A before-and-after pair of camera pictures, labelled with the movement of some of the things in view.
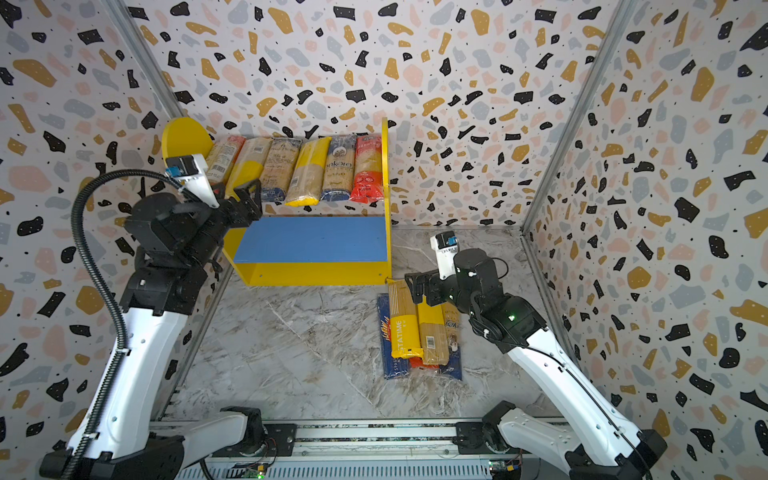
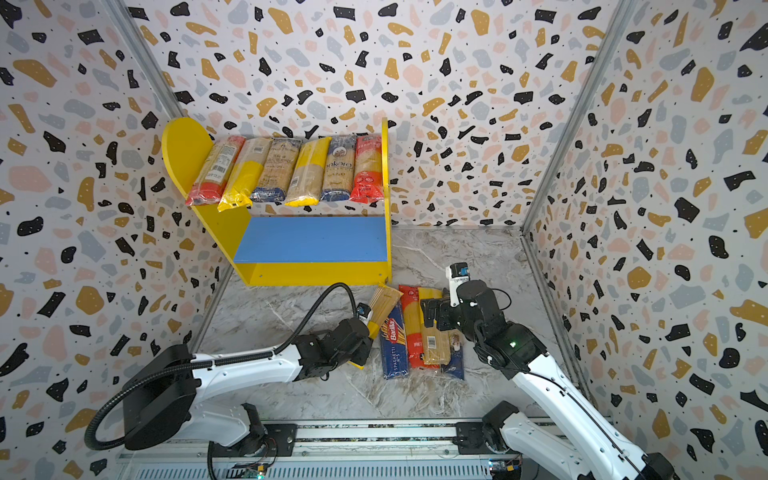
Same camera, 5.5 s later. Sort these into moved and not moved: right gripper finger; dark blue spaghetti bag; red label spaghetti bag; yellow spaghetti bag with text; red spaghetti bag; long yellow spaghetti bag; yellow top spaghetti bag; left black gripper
Moved: yellow spaghetti bag with text; right gripper finger; left black gripper
Not moved: dark blue spaghetti bag; long yellow spaghetti bag; red spaghetti bag; red label spaghetti bag; yellow top spaghetti bag
